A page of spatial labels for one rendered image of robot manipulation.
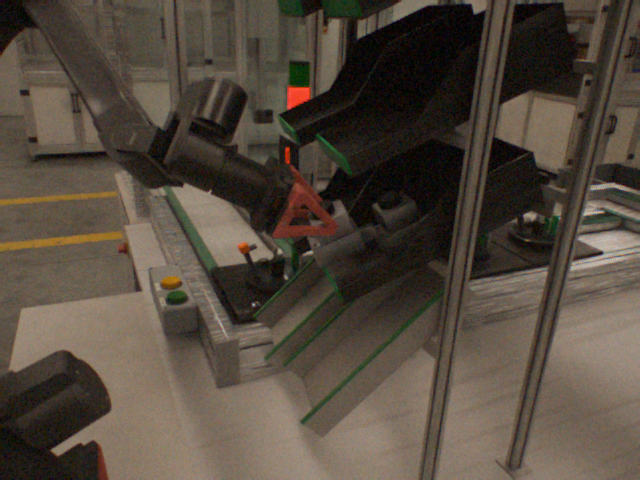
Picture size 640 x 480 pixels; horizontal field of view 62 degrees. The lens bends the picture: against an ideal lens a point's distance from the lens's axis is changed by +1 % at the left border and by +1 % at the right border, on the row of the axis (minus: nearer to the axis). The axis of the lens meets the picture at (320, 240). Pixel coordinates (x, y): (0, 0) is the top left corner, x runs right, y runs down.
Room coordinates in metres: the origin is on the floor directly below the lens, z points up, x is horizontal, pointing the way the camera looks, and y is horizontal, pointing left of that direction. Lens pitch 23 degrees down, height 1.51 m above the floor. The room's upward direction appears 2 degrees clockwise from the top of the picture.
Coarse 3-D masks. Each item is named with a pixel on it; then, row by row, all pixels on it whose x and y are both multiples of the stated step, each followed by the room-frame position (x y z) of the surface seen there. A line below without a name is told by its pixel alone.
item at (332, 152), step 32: (448, 32) 0.73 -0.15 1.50; (480, 32) 0.74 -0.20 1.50; (512, 32) 0.61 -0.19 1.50; (544, 32) 0.62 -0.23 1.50; (416, 64) 0.72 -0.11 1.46; (448, 64) 0.73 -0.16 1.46; (512, 64) 0.61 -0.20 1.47; (544, 64) 0.62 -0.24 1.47; (384, 96) 0.71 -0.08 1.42; (416, 96) 0.72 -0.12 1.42; (448, 96) 0.59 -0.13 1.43; (512, 96) 0.61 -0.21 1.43; (352, 128) 0.70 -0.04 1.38; (384, 128) 0.67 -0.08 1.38; (416, 128) 0.58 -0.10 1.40; (448, 128) 0.59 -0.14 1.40; (352, 160) 0.56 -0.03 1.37; (384, 160) 0.57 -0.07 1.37
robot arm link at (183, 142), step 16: (192, 128) 0.61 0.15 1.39; (208, 128) 0.60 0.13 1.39; (176, 144) 0.59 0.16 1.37; (192, 144) 0.57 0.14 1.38; (208, 144) 0.58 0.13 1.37; (176, 160) 0.56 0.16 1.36; (192, 160) 0.56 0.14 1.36; (208, 160) 0.57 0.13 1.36; (224, 160) 0.58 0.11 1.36; (176, 176) 0.57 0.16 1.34; (192, 176) 0.56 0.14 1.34; (208, 176) 0.56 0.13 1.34
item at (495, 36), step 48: (624, 0) 0.64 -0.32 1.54; (480, 48) 0.58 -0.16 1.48; (624, 48) 0.64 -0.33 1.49; (480, 96) 0.57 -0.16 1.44; (480, 144) 0.57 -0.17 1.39; (480, 192) 0.57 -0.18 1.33; (576, 192) 0.64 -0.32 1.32; (576, 240) 0.64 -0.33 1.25; (432, 384) 0.58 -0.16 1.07; (528, 384) 0.65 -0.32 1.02; (432, 432) 0.57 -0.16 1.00; (528, 432) 0.64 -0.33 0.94
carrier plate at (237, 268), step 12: (240, 264) 1.12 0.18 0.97; (216, 276) 1.05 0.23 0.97; (228, 276) 1.05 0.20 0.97; (240, 276) 1.06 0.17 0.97; (228, 288) 1.00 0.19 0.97; (240, 288) 1.00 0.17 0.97; (228, 300) 0.95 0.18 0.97; (240, 300) 0.95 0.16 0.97; (252, 300) 0.95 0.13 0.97; (264, 300) 0.95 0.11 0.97; (240, 312) 0.90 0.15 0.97; (252, 312) 0.90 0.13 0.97
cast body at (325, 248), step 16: (336, 208) 0.62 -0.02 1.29; (320, 224) 0.60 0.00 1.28; (352, 224) 0.63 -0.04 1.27; (368, 224) 0.63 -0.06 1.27; (320, 240) 0.60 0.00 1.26; (336, 240) 0.60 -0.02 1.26; (352, 240) 0.61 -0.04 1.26; (368, 240) 0.63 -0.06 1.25; (320, 256) 0.60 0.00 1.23; (336, 256) 0.61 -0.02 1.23
